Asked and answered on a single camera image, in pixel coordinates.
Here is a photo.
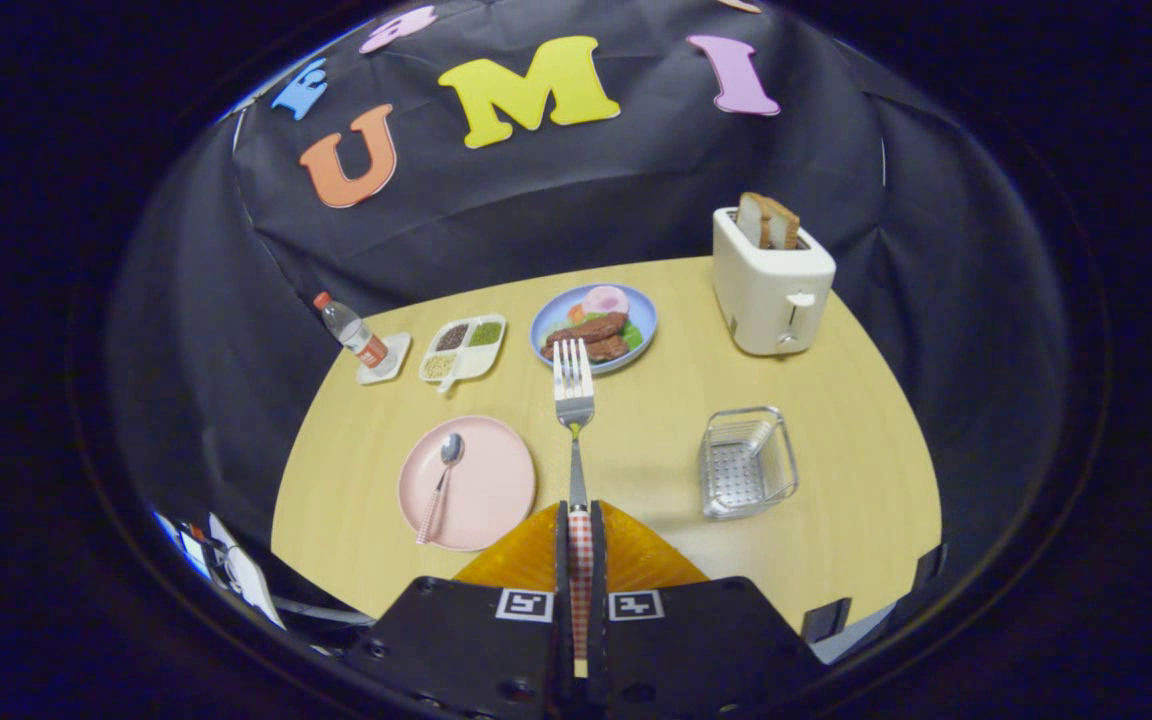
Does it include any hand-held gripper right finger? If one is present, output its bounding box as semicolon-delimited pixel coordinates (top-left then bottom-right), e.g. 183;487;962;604
588;500;827;720

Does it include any black clamp block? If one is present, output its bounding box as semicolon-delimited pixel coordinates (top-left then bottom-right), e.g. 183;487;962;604
914;543;949;591
801;598;852;643

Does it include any spoon with red checkered handle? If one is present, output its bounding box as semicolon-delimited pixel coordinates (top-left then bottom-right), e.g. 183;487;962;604
416;432;465;546

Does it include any brown steak piece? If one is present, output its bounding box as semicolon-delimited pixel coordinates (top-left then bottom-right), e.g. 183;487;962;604
546;335;632;363
541;312;629;346

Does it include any blue food plate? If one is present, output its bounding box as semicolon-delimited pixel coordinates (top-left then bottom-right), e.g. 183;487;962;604
530;284;659;376

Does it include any white flat board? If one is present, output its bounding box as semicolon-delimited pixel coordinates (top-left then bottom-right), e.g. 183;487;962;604
206;515;287;631

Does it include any clear water bottle red label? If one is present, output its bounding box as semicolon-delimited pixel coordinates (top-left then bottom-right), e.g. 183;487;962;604
313;292;392;373

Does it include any fork with red checkered handle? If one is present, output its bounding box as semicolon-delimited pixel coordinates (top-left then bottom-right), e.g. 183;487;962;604
552;338;597;681

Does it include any white square coaster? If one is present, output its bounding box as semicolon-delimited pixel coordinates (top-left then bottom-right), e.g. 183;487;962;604
355;332;413;386

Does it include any metal wire basket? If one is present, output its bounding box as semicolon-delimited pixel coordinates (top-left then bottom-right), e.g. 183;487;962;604
698;406;799;521

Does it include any pink plate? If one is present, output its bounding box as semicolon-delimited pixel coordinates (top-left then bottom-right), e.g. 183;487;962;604
397;415;538;553

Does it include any white divided tray with beans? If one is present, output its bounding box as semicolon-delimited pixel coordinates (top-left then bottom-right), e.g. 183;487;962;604
418;314;507;394

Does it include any white toaster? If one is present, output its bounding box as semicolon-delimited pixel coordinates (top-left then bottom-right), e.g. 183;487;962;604
712;207;837;357

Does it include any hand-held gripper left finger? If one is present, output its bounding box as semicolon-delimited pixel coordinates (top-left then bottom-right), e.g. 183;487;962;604
341;500;577;720

